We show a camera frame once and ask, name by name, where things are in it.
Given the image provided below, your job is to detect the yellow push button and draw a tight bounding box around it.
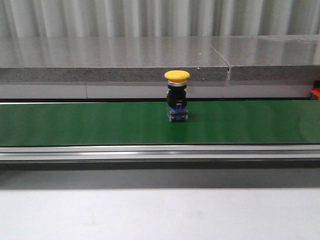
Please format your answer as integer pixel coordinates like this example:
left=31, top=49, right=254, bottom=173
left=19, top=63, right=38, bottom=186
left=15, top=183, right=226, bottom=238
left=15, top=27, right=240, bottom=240
left=164, top=70, right=190, bottom=122

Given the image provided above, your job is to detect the green conveyor belt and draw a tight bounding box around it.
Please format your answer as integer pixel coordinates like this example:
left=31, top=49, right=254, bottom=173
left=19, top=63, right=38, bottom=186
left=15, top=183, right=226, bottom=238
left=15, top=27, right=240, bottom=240
left=0, top=100, right=320, bottom=146

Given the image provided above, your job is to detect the grey stone counter slab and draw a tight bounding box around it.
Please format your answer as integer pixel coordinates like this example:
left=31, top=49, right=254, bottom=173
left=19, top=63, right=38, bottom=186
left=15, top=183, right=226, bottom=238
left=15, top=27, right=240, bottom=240
left=0, top=37, right=228, bottom=83

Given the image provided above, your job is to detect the red plastic tray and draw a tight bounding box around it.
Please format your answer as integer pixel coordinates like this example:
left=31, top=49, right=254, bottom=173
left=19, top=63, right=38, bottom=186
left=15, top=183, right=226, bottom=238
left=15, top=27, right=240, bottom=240
left=311, top=87, right=320, bottom=100

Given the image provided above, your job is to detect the white pleated curtain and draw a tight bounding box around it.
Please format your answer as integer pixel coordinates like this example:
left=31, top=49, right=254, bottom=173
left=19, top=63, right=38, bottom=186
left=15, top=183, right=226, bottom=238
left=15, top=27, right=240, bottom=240
left=0, top=0, right=320, bottom=37

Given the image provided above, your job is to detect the aluminium conveyor side rail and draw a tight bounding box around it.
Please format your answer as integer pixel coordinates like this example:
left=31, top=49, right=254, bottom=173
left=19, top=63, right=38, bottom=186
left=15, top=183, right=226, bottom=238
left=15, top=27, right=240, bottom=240
left=0, top=144, right=320, bottom=164

